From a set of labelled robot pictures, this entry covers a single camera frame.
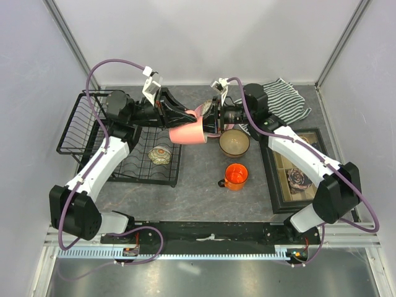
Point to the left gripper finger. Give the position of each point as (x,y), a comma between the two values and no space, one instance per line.
(178,119)
(168,103)

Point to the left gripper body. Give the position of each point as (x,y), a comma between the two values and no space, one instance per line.
(144,111)

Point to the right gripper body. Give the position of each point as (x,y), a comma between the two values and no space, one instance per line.
(229,114)

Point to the pink mug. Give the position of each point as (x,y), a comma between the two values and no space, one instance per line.
(189,134)

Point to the pink plate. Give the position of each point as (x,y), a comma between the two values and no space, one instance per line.
(198,112)

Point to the speckled grey plate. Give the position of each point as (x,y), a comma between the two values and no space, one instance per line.
(205,108)

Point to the brown bowl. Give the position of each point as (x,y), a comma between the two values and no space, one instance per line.
(234,143)

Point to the patterned small bowl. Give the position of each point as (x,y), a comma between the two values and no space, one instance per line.
(160,155)

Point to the orange mug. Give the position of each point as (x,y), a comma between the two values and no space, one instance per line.
(235,178)

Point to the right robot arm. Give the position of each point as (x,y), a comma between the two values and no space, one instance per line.
(338,186)

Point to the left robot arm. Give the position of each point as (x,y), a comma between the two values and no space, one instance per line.
(73,207)

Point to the striped towel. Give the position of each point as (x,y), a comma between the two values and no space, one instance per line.
(274,104)

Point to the black glass-lid display box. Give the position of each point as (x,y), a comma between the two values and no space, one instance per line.
(275,166)

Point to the floral rolled tie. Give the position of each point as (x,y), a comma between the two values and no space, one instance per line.
(297,181)

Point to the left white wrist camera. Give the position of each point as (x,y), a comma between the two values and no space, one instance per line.
(151,85)

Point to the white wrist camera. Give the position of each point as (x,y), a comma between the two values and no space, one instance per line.
(151,85)
(221,85)

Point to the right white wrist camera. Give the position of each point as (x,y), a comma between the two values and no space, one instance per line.
(221,85)

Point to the black wire dish rack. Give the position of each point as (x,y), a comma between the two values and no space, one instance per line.
(82,136)

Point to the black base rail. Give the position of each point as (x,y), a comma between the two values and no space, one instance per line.
(199,238)

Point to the white cable duct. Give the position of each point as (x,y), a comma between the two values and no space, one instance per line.
(122,254)

